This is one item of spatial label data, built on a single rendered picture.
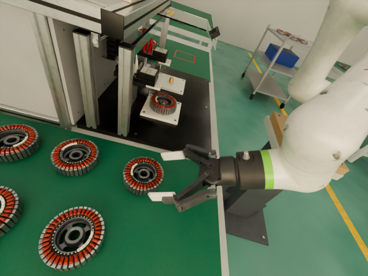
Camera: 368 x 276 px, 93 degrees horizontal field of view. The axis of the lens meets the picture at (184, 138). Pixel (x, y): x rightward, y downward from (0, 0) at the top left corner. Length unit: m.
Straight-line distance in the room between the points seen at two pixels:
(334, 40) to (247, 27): 5.45
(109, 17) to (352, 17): 0.61
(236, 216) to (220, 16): 5.36
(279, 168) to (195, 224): 0.25
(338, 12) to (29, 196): 0.91
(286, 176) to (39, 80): 0.65
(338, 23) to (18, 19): 0.80
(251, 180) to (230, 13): 5.76
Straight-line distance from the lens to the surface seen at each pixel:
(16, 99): 0.72
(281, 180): 0.43
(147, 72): 0.68
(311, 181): 0.42
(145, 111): 0.71
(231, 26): 6.09
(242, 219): 1.52
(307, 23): 6.67
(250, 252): 1.48
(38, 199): 0.55
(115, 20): 0.44
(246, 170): 0.41
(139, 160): 0.54
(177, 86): 0.93
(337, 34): 0.75
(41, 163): 0.60
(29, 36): 0.57
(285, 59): 3.47
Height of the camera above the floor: 1.21
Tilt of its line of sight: 42 degrees down
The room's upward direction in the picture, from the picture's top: 21 degrees clockwise
